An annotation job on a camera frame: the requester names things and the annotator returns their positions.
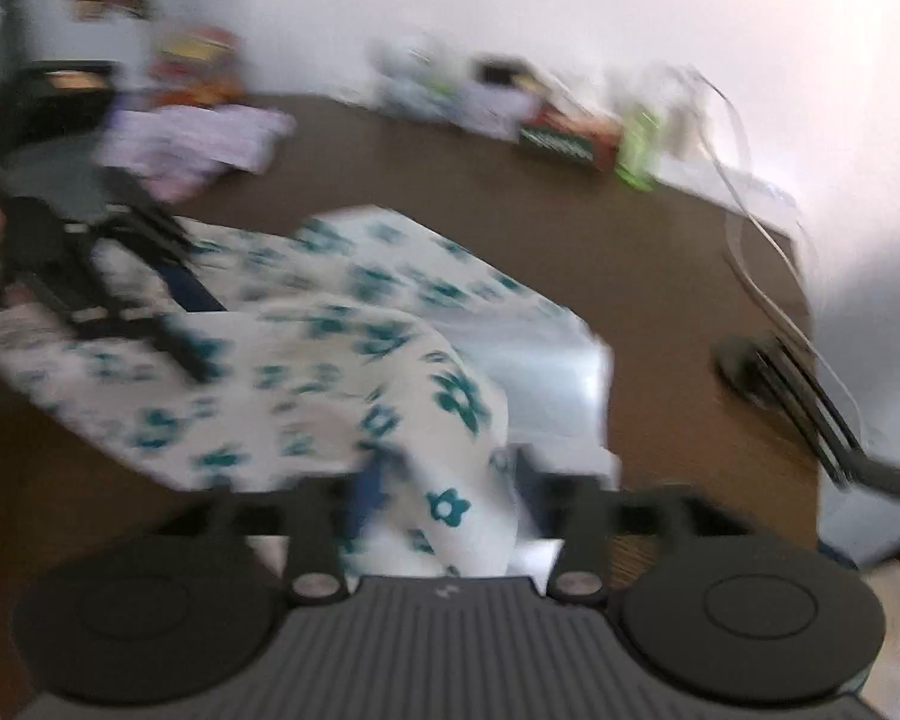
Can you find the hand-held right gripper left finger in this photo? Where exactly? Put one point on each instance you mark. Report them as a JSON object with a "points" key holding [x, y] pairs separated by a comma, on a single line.
{"points": [[364, 504]]}

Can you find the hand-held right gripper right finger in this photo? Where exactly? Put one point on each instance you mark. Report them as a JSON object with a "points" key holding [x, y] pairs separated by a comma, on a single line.
{"points": [[577, 517]]}

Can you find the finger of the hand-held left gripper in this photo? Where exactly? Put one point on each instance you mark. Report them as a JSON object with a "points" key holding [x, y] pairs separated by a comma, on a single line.
{"points": [[161, 240], [120, 322]]}

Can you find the white green-flowered garment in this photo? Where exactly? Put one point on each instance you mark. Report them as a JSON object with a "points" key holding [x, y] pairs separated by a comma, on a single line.
{"points": [[307, 360]]}

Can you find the purple floral garment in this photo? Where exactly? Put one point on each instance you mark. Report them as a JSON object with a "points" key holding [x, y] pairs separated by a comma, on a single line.
{"points": [[195, 139]]}

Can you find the bag of colourful snack packets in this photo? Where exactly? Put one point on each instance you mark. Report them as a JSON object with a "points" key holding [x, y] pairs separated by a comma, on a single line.
{"points": [[195, 60]]}

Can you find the white round robot toy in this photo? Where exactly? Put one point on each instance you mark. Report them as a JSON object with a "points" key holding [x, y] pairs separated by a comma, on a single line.
{"points": [[401, 71]]}

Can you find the printed tin box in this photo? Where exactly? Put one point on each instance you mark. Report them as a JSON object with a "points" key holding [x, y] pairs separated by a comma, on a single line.
{"points": [[487, 111]]}

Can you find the white power strip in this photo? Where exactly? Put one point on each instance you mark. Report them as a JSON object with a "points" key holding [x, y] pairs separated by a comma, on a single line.
{"points": [[750, 191]]}

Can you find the dark green box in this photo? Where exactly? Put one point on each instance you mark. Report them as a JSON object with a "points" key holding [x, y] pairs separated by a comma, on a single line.
{"points": [[562, 148]]}

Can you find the green spray bottle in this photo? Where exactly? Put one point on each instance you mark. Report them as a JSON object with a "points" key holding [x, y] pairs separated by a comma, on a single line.
{"points": [[637, 150]]}

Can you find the small black box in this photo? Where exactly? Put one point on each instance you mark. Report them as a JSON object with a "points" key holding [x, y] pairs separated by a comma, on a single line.
{"points": [[499, 71]]}

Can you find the red box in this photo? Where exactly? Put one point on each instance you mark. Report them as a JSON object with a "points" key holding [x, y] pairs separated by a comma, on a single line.
{"points": [[577, 116]]}

